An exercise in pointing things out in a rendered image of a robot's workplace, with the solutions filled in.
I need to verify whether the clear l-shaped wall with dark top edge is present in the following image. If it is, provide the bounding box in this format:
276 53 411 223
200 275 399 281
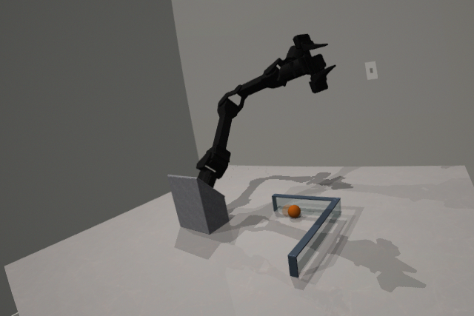
273 197 341 276

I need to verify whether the blue-grey l-shaped wall top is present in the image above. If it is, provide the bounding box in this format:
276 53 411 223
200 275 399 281
272 194 341 278

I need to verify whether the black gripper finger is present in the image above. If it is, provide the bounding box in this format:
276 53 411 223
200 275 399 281
313 65 336 84
301 41 328 51

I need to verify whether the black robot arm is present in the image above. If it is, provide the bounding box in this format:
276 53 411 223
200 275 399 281
196 45 326 188

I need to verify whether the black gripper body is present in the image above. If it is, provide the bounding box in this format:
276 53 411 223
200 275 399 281
289 34 328 93

